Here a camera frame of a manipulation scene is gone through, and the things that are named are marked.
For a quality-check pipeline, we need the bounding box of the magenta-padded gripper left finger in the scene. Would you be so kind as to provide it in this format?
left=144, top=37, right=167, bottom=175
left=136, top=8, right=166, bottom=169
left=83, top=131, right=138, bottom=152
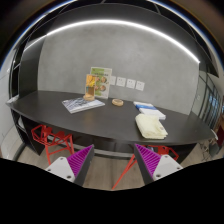
left=45, top=143, right=96, bottom=187

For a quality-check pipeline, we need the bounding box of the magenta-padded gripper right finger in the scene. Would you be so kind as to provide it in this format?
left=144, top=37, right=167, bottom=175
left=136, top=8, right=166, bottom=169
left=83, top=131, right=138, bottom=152
left=133, top=143, right=184, bottom=186

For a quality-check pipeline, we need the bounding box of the red metal stool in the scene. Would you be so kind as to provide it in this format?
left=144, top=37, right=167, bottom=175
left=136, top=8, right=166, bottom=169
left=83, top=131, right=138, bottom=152
left=111, top=144, right=180, bottom=191
left=30, top=124, right=75, bottom=166

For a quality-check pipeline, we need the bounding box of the orange sign on wooden base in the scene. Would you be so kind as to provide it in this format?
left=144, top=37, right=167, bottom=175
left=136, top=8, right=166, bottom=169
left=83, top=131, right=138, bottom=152
left=82, top=73, right=98, bottom=102

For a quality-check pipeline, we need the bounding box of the round wooden coaster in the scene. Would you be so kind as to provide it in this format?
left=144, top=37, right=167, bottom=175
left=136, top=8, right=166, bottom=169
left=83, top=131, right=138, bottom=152
left=111, top=98, right=125, bottom=107

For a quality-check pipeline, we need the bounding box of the black-framed glass partition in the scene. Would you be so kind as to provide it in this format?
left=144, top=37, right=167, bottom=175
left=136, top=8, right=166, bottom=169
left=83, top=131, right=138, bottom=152
left=196, top=73, right=224, bottom=134

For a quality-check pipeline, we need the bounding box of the white ceiling light strip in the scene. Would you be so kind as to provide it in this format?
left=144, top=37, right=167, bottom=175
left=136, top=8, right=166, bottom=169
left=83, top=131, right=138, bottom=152
left=24, top=18, right=201, bottom=65

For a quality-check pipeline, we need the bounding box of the grey magazine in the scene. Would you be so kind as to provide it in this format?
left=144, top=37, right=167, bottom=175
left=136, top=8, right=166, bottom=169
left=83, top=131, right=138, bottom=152
left=61, top=96, right=106, bottom=115

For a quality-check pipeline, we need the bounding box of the blue and white booklet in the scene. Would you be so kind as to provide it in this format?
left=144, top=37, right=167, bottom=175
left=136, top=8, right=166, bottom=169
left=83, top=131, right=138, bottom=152
left=133, top=100, right=158, bottom=111

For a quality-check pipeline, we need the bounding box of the green menu stand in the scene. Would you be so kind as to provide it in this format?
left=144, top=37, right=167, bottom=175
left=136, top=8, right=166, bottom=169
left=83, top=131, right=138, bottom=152
left=89, top=66, right=113, bottom=100

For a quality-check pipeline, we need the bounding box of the cream towel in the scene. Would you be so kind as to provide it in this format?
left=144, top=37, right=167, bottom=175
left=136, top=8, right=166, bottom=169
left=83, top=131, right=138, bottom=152
left=134, top=113, right=169, bottom=140

